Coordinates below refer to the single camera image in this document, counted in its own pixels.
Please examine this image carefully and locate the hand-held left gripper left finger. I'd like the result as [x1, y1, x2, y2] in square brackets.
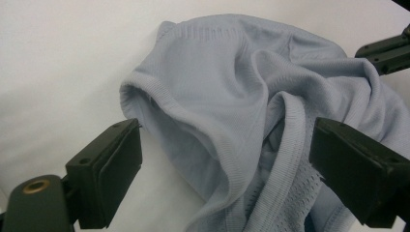
[65, 117, 144, 231]

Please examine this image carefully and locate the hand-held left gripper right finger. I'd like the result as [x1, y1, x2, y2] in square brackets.
[307, 116, 410, 230]

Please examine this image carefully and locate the light blue tank top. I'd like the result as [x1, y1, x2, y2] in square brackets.
[119, 13, 410, 232]

